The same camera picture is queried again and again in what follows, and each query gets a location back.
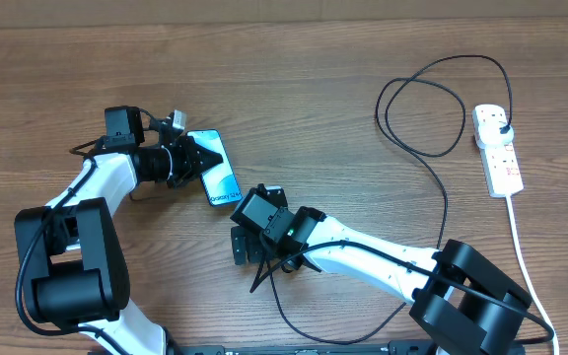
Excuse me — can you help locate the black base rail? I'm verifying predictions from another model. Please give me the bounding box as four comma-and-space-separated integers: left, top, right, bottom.
86, 337, 443, 355

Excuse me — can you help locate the white charger plug adapter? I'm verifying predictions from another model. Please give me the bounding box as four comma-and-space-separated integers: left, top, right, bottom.
475, 123, 515, 149

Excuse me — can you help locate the white power strip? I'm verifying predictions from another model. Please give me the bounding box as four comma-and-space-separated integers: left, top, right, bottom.
471, 104, 524, 198

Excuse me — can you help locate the blue Galaxy smartphone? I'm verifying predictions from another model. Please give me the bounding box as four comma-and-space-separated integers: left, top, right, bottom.
187, 129, 243, 206

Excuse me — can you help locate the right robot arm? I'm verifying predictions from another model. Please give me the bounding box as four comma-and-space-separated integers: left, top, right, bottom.
231, 184, 532, 354

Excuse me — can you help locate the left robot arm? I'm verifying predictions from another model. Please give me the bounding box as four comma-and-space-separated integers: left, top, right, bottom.
14, 106, 227, 354

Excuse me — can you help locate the white power strip cord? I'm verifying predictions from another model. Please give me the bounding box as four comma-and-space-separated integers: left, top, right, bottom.
504, 194, 561, 355

